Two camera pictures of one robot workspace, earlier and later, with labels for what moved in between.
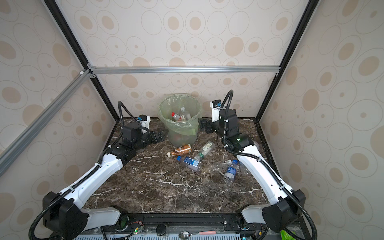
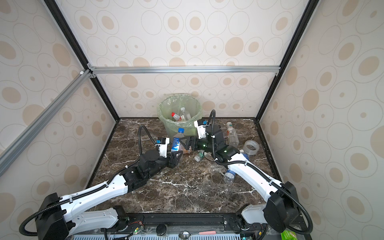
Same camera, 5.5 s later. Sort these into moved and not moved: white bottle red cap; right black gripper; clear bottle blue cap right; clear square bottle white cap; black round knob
Moved: right black gripper
Not moved: clear bottle blue cap right; clear square bottle white cap; black round knob; white bottle red cap
